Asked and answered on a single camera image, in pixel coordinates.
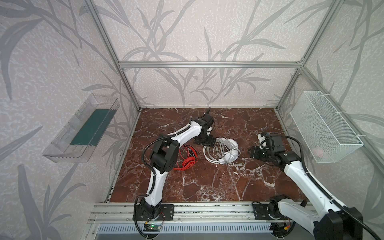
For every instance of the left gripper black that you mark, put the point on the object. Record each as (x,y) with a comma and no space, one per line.
(205,141)

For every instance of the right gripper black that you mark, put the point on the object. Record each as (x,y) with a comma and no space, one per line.
(258,151)

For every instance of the red black headphones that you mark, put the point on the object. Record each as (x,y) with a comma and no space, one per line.
(190,160)

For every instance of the white headphones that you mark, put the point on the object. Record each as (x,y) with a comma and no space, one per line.
(225,152)

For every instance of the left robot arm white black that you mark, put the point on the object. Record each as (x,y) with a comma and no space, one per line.
(161,155)

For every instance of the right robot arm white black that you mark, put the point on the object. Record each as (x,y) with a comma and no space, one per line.
(333,220)

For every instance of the pink object in basket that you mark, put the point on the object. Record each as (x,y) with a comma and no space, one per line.
(318,152)

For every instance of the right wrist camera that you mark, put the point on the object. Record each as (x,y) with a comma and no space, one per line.
(263,137)

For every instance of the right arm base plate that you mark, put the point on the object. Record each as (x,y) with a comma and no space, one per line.
(265,211)

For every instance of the white wire mesh basket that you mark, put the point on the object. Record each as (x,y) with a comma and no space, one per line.
(322,125)

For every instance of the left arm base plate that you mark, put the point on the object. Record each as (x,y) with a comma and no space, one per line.
(159,212)

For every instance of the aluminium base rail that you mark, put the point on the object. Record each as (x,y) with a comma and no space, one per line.
(185,212)

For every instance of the clear plastic wall tray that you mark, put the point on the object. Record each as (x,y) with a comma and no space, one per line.
(79,138)

